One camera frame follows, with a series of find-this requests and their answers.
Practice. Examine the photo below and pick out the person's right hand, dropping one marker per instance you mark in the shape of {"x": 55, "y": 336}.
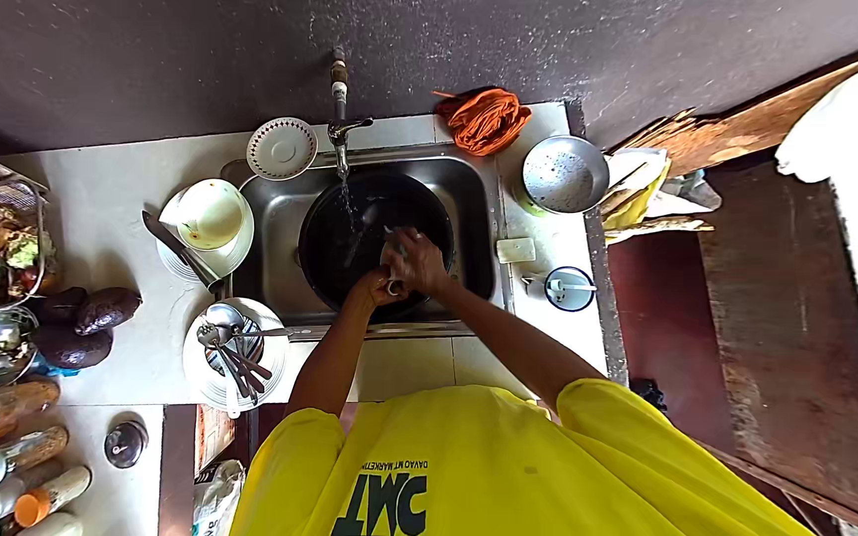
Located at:
{"x": 423, "y": 266}

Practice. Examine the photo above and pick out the person's left hand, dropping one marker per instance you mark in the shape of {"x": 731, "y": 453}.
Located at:
{"x": 374, "y": 289}

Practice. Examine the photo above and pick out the person's right fingers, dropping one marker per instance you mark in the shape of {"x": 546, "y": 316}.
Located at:
{"x": 401, "y": 244}

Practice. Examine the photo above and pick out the person's left fingers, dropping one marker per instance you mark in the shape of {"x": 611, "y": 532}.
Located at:
{"x": 386, "y": 277}

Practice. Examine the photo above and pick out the person's left forearm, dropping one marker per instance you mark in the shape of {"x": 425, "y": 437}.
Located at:
{"x": 334, "y": 354}

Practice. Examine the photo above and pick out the person's right forearm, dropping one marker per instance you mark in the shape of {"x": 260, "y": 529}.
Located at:
{"x": 511, "y": 333}

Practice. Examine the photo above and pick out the large black basin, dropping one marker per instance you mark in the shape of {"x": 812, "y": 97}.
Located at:
{"x": 332, "y": 260}

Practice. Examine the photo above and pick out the pale rectangular soap bar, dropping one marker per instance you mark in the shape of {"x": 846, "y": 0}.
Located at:
{"x": 516, "y": 250}

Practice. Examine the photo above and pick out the stainless steel sink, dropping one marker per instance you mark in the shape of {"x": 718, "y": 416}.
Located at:
{"x": 272, "y": 223}

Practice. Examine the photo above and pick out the metal faucet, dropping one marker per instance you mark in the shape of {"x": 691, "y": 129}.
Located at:
{"x": 339, "y": 132}

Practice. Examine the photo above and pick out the green container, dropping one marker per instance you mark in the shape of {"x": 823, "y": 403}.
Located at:
{"x": 524, "y": 201}

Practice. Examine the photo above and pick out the orange net cloth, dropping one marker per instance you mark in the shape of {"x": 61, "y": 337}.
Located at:
{"x": 485, "y": 123}

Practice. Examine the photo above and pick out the white ridged plate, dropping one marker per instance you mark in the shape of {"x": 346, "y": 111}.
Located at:
{"x": 199, "y": 371}
{"x": 237, "y": 257}

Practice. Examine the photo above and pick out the blue striped bowl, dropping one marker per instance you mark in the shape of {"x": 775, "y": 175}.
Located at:
{"x": 250, "y": 344}

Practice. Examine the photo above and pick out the saucer with patterned rim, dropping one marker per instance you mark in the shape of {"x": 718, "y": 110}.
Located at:
{"x": 282, "y": 149}

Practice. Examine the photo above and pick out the pile of cutlery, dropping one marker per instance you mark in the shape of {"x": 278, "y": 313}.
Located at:
{"x": 225, "y": 316}

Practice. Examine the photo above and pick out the white mug with blue rim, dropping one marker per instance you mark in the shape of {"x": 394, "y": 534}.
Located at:
{"x": 570, "y": 298}

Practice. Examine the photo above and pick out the round silver pot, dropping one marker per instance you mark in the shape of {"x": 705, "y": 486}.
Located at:
{"x": 564, "y": 175}

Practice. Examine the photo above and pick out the cream bowl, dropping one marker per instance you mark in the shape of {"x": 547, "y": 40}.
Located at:
{"x": 210, "y": 212}

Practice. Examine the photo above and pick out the large dark knife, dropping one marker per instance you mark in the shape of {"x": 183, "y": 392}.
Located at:
{"x": 176, "y": 244}

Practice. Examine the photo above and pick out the person's body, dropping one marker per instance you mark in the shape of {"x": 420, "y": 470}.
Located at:
{"x": 496, "y": 461}

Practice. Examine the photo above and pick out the yellow and white plastic bags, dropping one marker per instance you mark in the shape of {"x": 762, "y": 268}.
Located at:
{"x": 641, "y": 190}

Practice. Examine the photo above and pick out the white printed plastic sack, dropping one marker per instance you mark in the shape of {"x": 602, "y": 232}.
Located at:
{"x": 219, "y": 495}

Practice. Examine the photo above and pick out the small round dark jar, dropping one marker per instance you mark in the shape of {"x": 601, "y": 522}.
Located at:
{"x": 125, "y": 445}

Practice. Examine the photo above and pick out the blue plastic bag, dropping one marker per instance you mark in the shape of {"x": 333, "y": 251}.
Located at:
{"x": 49, "y": 366}

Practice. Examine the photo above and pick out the broken wooden plank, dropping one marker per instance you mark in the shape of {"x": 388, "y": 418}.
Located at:
{"x": 742, "y": 132}

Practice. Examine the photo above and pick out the brown wooden board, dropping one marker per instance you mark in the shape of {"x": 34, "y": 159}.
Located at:
{"x": 779, "y": 320}

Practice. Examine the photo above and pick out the row of capped jars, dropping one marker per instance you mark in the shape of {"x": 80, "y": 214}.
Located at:
{"x": 23, "y": 458}

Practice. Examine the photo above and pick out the white plastic bag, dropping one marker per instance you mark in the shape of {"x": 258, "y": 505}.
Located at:
{"x": 846, "y": 119}

